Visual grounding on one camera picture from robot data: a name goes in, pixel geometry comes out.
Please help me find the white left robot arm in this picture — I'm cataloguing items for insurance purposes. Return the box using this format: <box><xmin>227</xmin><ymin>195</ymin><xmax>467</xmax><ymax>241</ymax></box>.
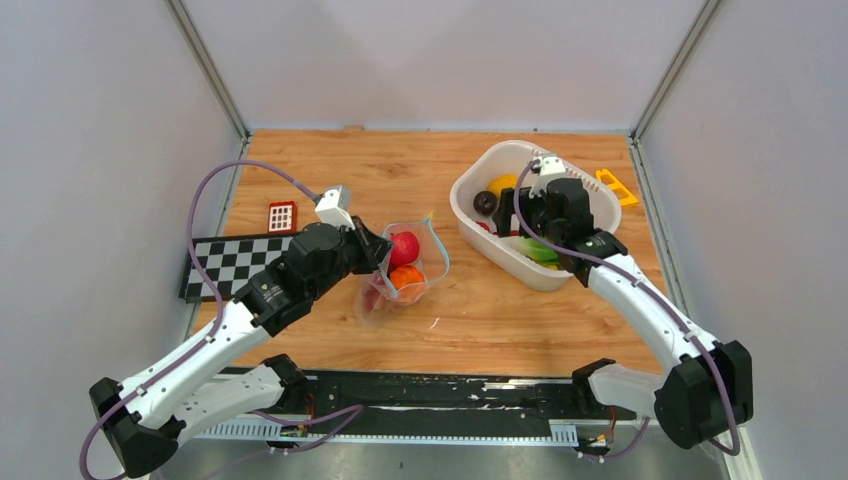
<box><xmin>84</xmin><ymin>217</ymin><xmax>393</xmax><ymax>479</ymax></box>

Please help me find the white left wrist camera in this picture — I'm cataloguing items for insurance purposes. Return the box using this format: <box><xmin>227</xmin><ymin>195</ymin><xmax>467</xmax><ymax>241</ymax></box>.
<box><xmin>314</xmin><ymin>185</ymin><xmax>354</xmax><ymax>229</ymax></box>

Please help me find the black white checkerboard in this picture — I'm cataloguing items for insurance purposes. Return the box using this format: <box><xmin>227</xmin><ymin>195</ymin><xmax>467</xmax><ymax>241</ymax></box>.
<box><xmin>177</xmin><ymin>234</ymin><xmax>293</xmax><ymax>303</ymax></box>

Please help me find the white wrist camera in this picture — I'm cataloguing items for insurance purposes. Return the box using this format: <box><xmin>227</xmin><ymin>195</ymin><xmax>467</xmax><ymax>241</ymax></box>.
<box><xmin>529</xmin><ymin>152</ymin><xmax>567</xmax><ymax>198</ymax></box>
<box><xmin>314</xmin><ymin>185</ymin><xmax>354</xmax><ymax>229</ymax></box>

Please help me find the red toy window block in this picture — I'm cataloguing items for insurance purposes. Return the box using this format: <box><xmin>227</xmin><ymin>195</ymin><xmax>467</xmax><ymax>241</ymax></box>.
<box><xmin>267</xmin><ymin>201</ymin><xmax>298</xmax><ymax>234</ymax></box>

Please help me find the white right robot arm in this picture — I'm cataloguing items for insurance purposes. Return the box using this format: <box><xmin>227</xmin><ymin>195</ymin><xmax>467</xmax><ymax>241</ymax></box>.
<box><xmin>494</xmin><ymin>178</ymin><xmax>753</xmax><ymax>456</ymax></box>

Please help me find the red toy apple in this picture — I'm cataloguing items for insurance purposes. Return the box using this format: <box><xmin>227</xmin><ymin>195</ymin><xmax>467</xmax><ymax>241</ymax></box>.
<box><xmin>389</xmin><ymin>231</ymin><xmax>420</xmax><ymax>269</ymax></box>

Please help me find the white plastic basket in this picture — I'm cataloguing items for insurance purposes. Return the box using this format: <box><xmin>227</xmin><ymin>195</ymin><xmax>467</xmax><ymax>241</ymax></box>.
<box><xmin>449</xmin><ymin>140</ymin><xmax>622</xmax><ymax>292</ymax></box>

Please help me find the clear zip top bag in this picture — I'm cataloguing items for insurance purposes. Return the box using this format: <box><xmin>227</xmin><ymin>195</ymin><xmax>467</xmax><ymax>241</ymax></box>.
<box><xmin>353</xmin><ymin>215</ymin><xmax>451</xmax><ymax>325</ymax></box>

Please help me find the yellow toy frame block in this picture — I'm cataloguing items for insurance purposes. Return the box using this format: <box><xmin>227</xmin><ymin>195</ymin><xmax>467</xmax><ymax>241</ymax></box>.
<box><xmin>595</xmin><ymin>168</ymin><xmax>640</xmax><ymax>208</ymax></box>

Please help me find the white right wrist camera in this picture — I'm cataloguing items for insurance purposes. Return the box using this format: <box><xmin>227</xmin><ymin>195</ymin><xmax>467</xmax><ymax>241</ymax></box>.
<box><xmin>529</xmin><ymin>152</ymin><xmax>567</xmax><ymax>198</ymax></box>

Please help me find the orange toy pumpkin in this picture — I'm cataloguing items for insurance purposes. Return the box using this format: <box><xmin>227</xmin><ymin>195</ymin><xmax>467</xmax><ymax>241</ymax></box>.
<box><xmin>389</xmin><ymin>265</ymin><xmax>427</xmax><ymax>299</ymax></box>

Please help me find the yellow toy mango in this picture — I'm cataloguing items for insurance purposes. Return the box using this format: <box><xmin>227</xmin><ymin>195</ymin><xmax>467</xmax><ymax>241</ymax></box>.
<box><xmin>486</xmin><ymin>174</ymin><xmax>518</xmax><ymax>199</ymax></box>

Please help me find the green toy bok choy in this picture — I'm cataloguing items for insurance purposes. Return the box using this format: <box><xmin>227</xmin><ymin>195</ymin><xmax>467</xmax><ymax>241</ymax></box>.
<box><xmin>504</xmin><ymin>236</ymin><xmax>559</xmax><ymax>265</ymax></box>

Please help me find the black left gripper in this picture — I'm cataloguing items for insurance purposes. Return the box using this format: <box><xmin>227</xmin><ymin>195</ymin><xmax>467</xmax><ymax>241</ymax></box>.
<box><xmin>310</xmin><ymin>215</ymin><xmax>396</xmax><ymax>301</ymax></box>

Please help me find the red toy grape bunch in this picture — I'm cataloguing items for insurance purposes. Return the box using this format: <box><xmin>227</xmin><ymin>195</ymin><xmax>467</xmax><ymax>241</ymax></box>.
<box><xmin>362</xmin><ymin>273</ymin><xmax>391</xmax><ymax>315</ymax></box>

